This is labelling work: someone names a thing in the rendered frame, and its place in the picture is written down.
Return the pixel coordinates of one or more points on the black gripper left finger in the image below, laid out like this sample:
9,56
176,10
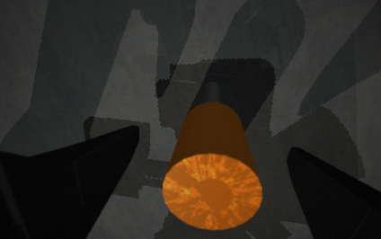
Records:
60,194

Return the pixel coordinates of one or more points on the orange cylinder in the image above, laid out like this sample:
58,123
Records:
212,181

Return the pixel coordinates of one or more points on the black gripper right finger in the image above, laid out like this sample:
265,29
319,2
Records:
336,205

